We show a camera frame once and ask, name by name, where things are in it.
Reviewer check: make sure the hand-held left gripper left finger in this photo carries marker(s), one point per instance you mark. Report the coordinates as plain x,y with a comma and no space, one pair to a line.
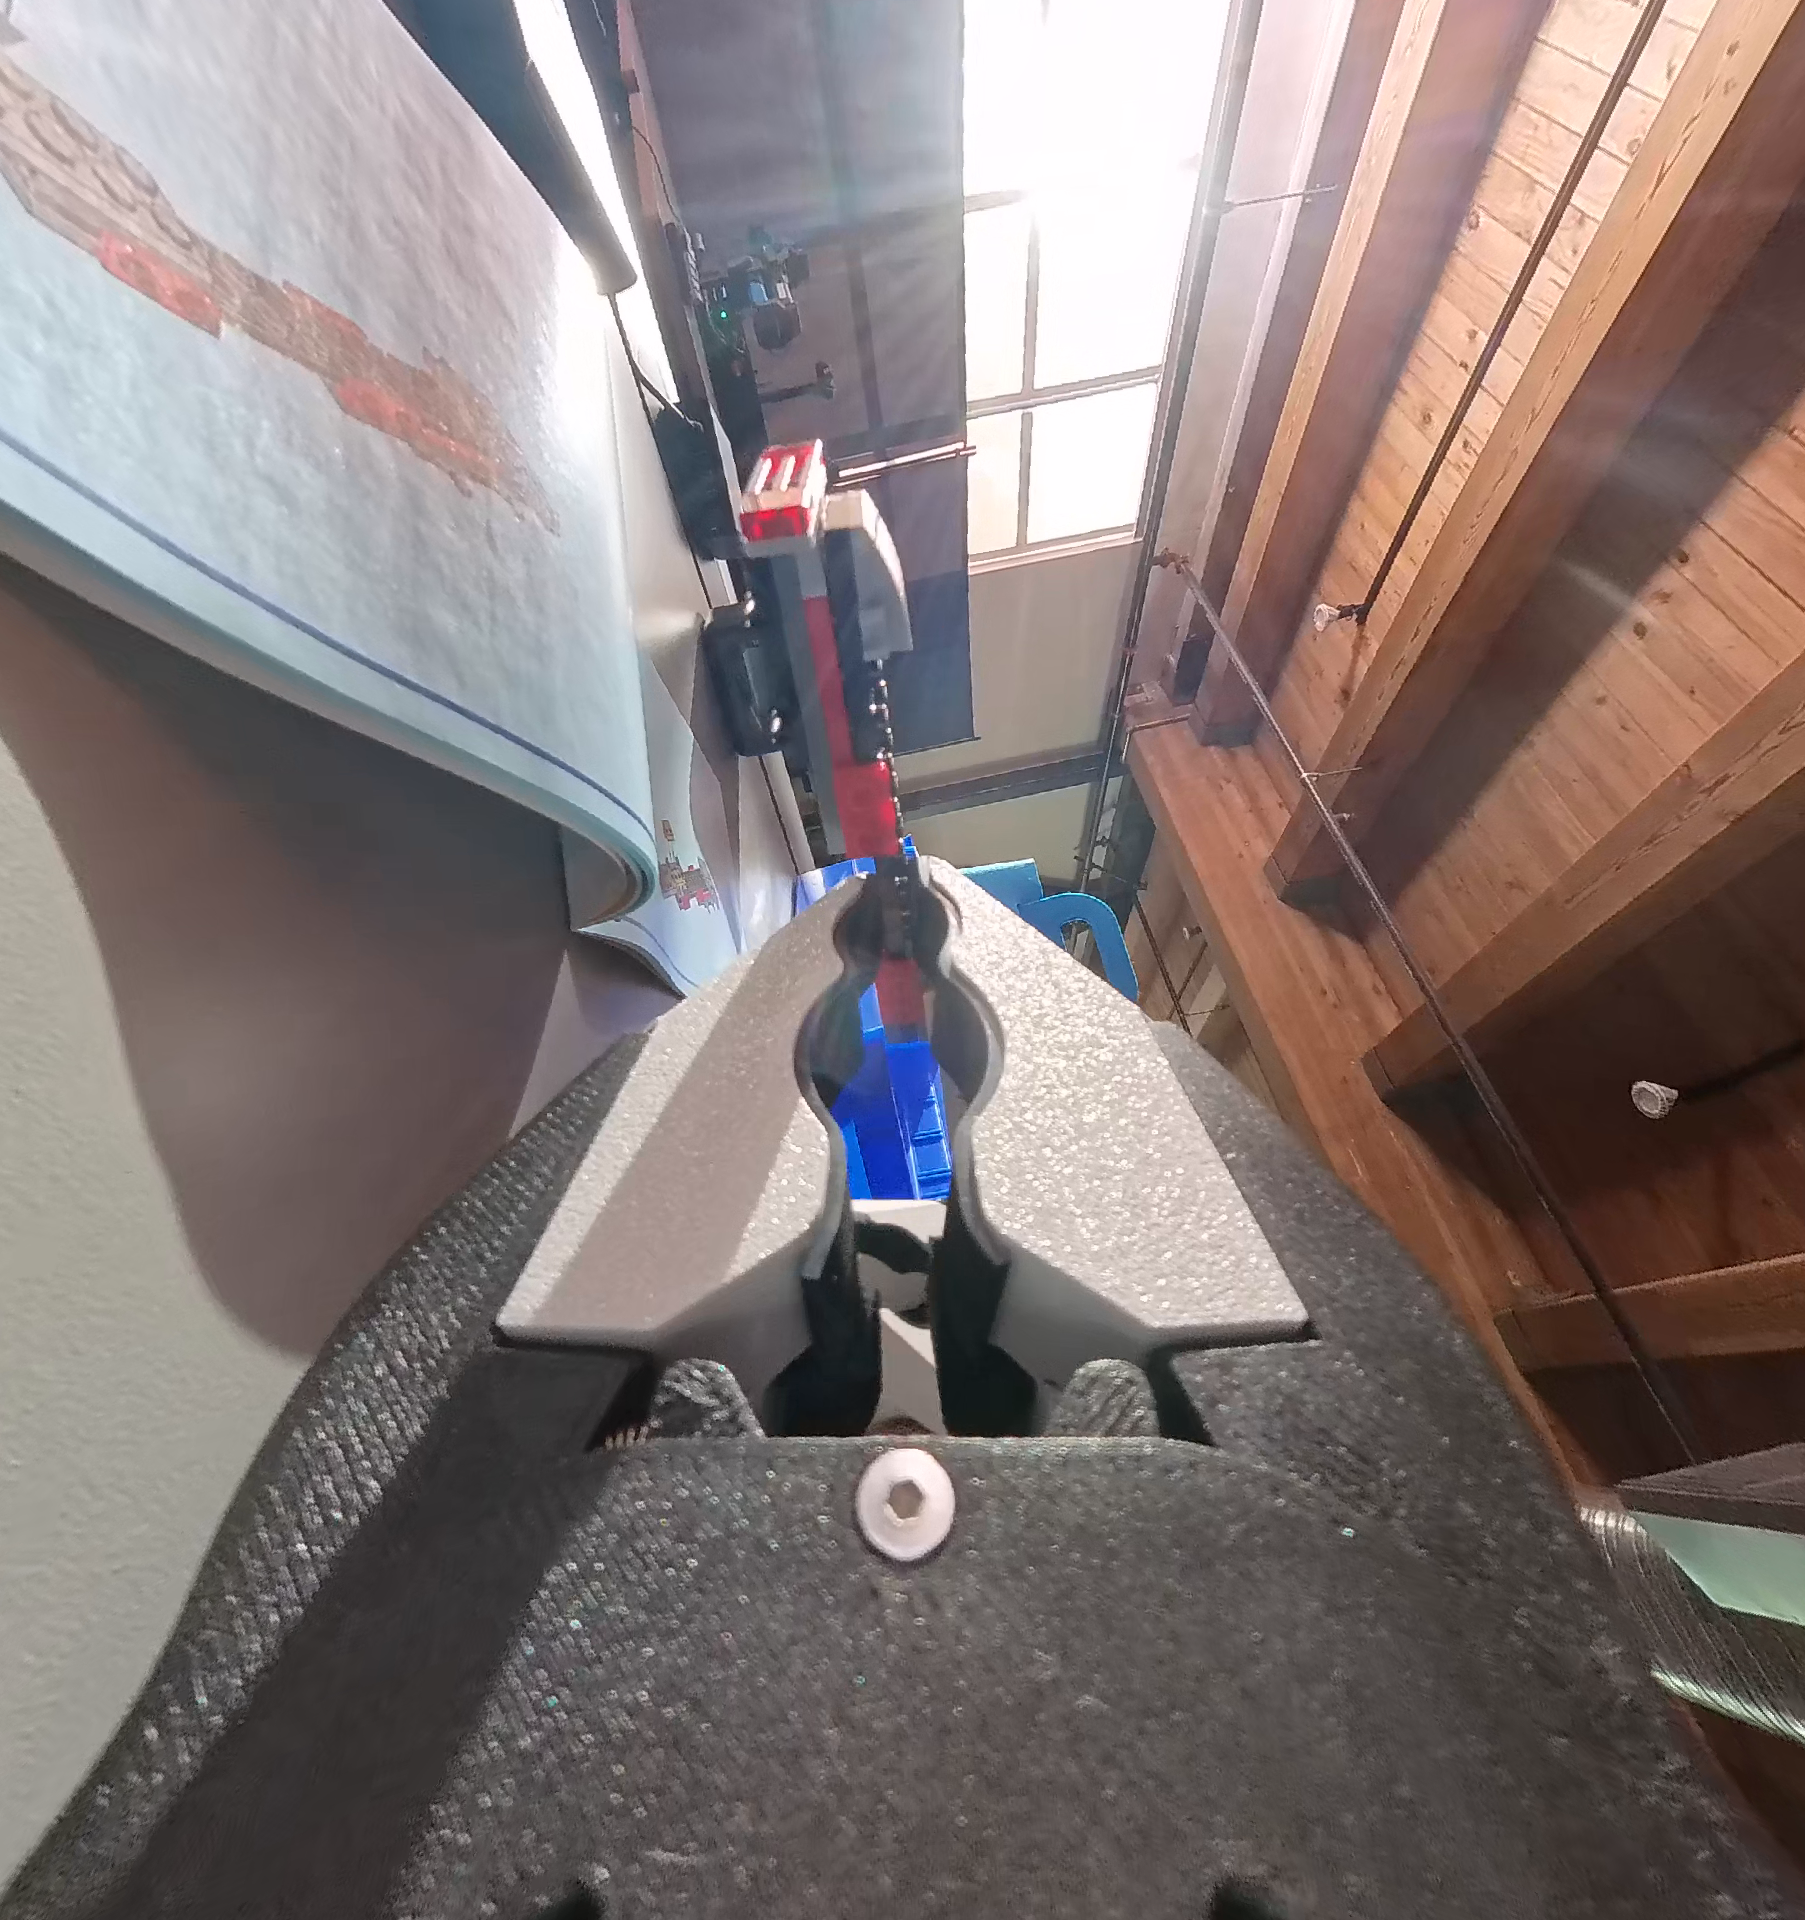
663,1184

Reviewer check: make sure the black box device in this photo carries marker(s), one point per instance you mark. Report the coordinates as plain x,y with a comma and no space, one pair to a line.
745,674

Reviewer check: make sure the blue plastic bin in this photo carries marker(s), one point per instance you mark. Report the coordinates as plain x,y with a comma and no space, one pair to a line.
888,1124

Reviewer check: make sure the teal carry case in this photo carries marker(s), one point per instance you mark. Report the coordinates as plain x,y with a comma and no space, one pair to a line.
1083,915

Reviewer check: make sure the long toy brick assembly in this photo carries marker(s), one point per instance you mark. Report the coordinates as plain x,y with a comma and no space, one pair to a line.
843,674

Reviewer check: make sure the toy brick instruction booklet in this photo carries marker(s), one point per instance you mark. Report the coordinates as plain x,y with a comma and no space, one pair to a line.
244,375

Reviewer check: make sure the bright window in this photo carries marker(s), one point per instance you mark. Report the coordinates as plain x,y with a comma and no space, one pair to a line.
1083,450

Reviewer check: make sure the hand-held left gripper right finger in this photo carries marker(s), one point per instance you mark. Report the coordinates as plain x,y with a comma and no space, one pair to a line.
1143,1184

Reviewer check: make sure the silver ventilation duct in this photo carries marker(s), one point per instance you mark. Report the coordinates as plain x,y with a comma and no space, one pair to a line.
1742,1664

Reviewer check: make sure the camera rig on stand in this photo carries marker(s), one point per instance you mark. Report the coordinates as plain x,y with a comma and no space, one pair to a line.
759,300

